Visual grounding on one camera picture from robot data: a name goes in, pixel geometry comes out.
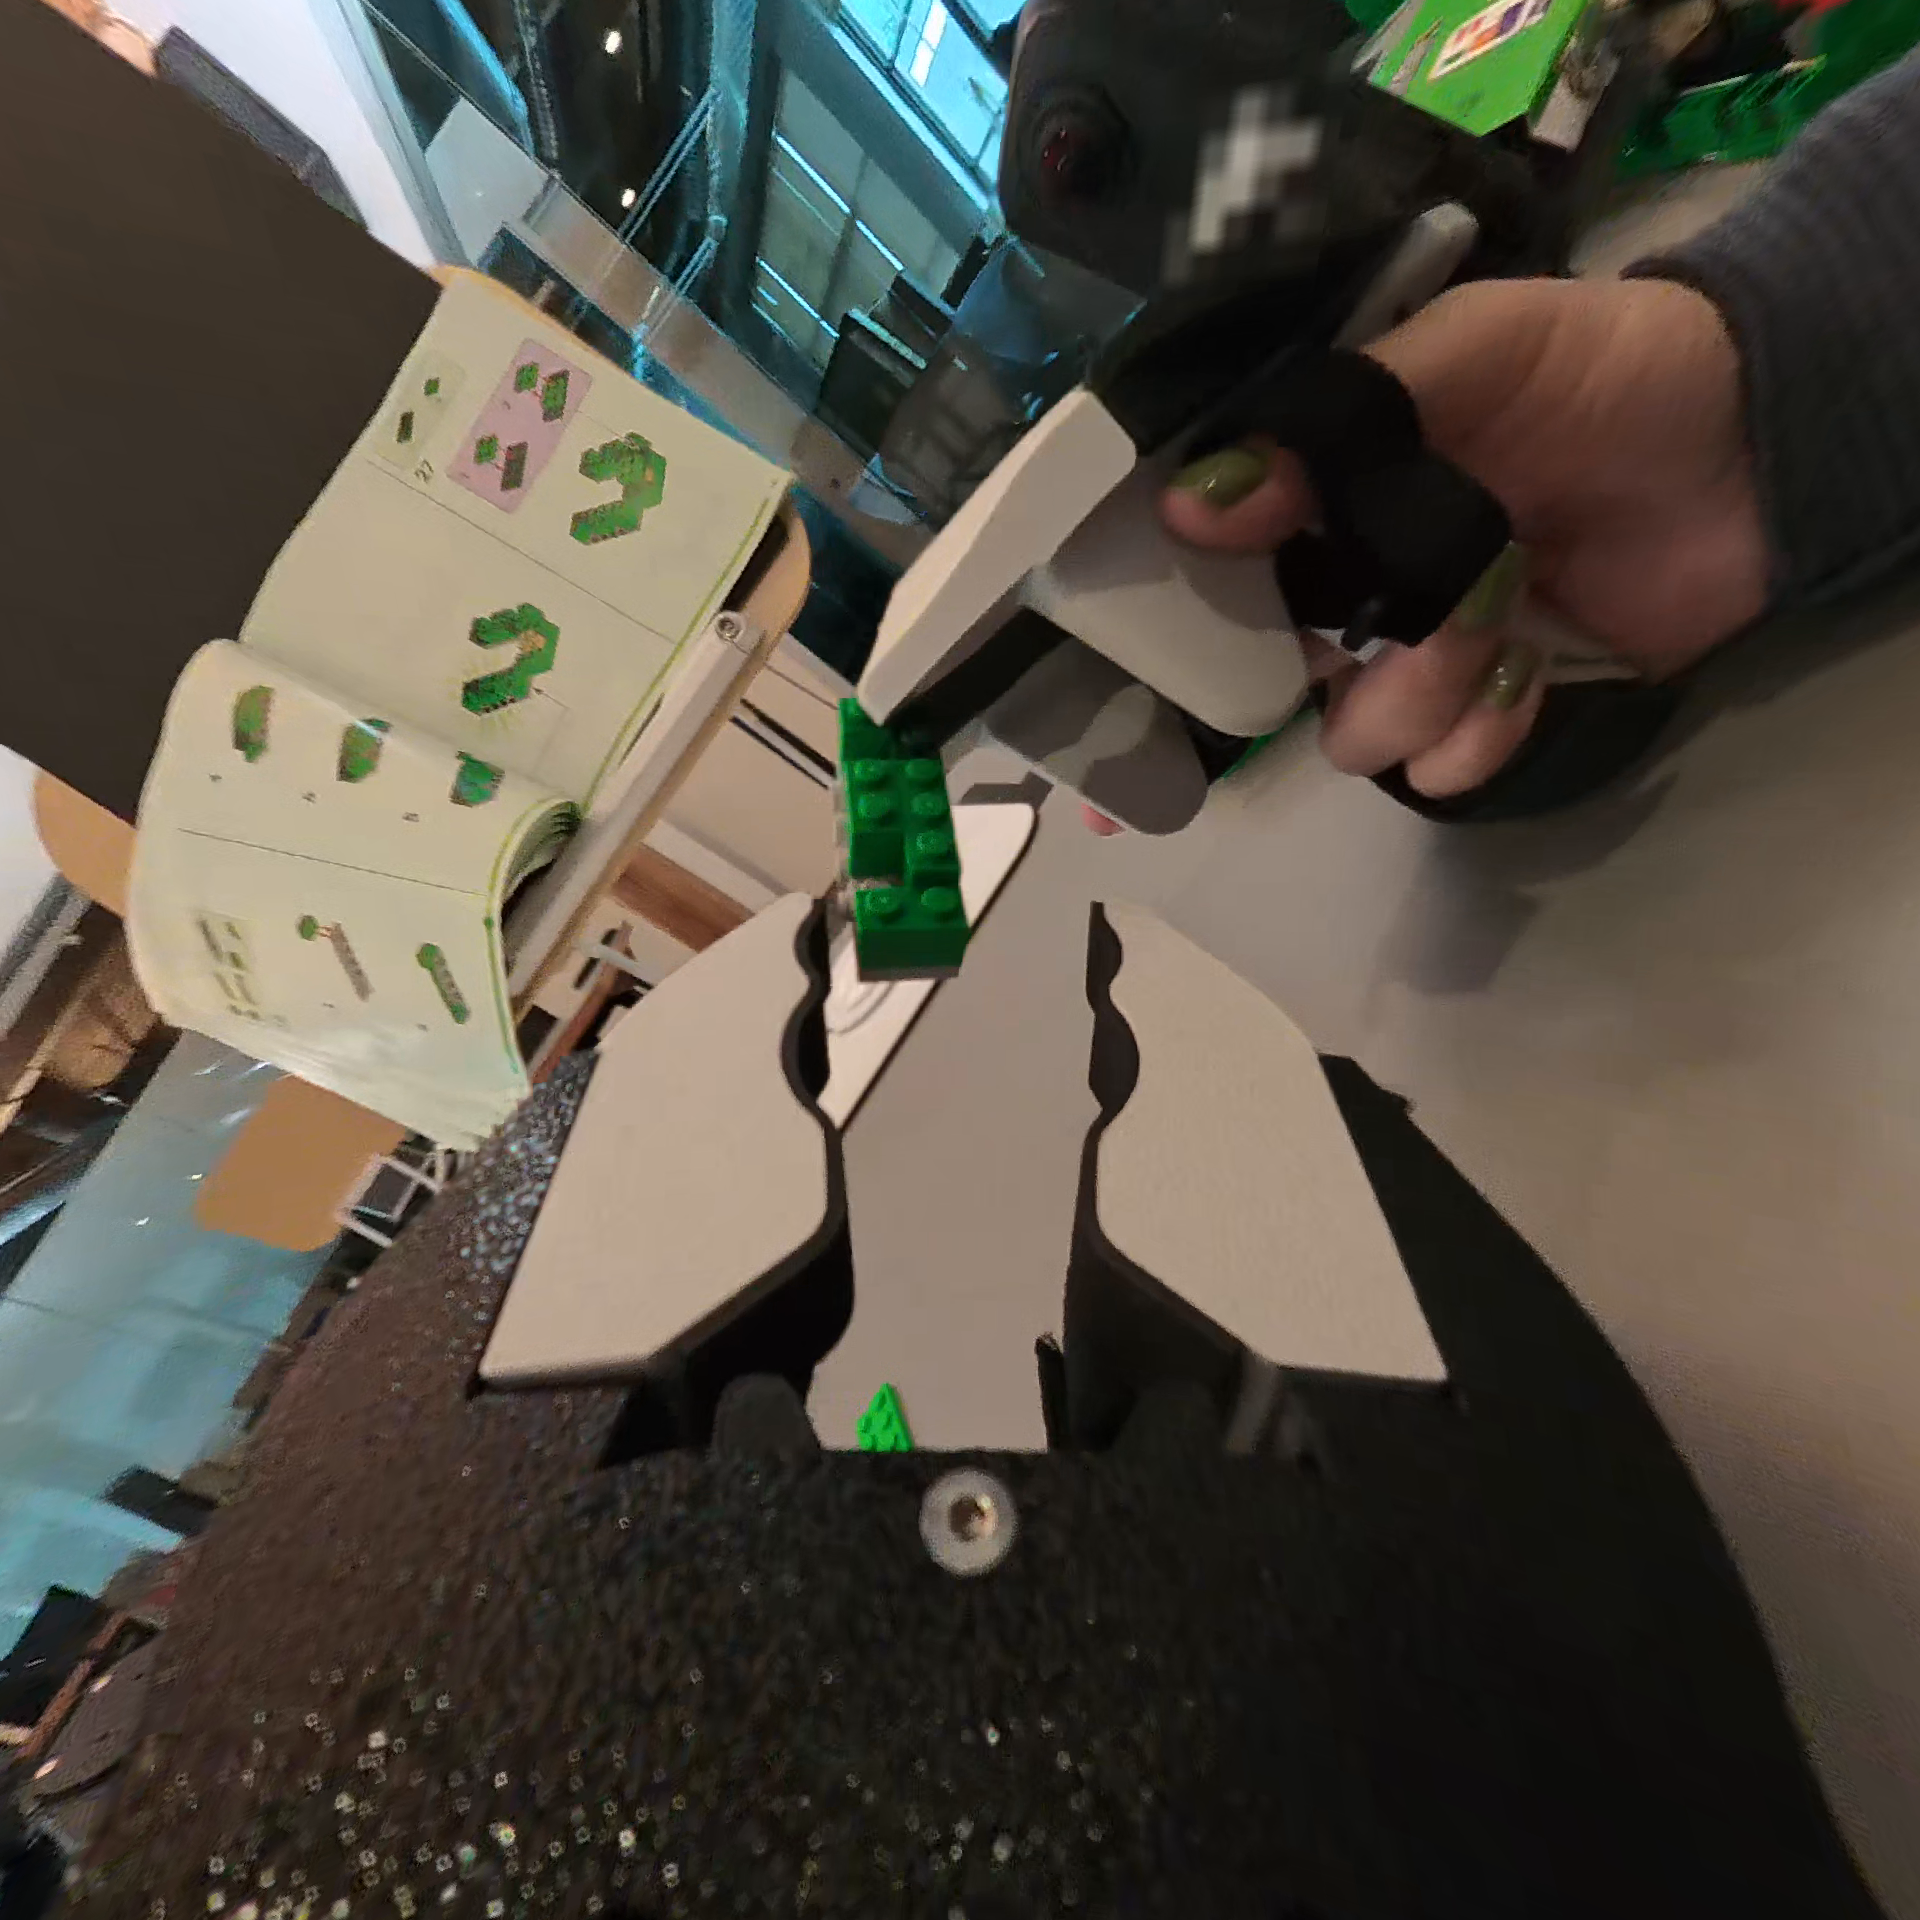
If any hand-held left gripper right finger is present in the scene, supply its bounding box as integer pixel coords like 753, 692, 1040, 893
1057, 901, 1453, 1452

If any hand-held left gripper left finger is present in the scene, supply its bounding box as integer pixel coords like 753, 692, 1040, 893
477, 893, 848, 1452

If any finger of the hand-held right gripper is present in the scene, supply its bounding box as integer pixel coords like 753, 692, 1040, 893
857, 386, 1136, 753
977, 652, 1211, 837

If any green zigzag brick assembly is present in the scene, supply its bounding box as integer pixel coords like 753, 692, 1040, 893
832, 696, 977, 980

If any grey desk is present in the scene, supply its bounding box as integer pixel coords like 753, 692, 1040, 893
810, 180, 1920, 1452

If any person's right hand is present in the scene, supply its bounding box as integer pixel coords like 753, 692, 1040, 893
1160, 273, 1775, 801

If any white booklet stand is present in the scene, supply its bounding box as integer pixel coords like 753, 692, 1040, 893
34, 268, 1040, 1254

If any green brick set box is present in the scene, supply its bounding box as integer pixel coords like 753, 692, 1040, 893
1357, 0, 1587, 141

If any instruction booklet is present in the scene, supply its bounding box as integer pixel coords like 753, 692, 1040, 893
123, 268, 795, 1149

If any green plastic bin stack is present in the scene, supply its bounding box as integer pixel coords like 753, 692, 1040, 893
1623, 0, 1920, 171

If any black panel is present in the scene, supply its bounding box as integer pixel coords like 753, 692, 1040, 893
0, 0, 453, 822

